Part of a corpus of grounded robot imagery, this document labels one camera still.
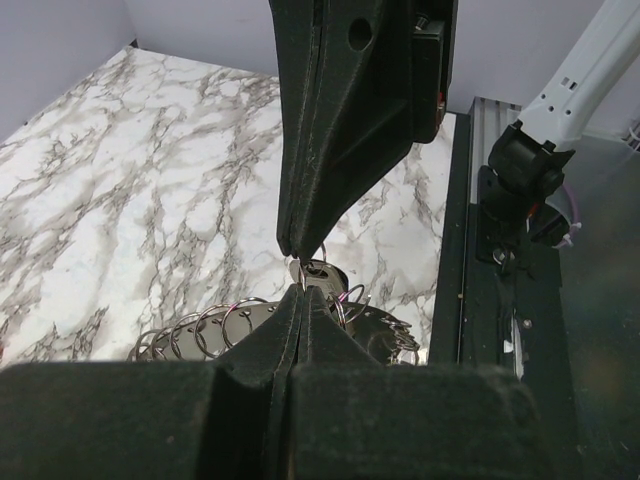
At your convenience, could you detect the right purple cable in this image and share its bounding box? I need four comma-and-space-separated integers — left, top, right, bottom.
554, 182, 585, 250

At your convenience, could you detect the round metal keyring disc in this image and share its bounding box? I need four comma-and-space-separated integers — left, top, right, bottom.
127, 284, 420, 366

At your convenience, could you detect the aluminium frame rail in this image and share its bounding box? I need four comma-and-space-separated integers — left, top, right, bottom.
470, 97, 521, 204

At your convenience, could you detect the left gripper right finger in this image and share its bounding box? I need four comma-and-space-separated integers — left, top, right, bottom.
279, 285, 580, 479

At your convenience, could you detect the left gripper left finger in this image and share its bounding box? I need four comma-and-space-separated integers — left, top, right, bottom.
0, 284, 306, 480

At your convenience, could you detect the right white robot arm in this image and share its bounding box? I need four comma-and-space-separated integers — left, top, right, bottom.
270, 1, 639, 262

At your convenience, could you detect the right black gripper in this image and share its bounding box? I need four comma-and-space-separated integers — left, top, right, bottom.
269, 0, 458, 261

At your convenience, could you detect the key with black tag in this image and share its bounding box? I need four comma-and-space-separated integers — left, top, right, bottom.
288, 244, 349, 300

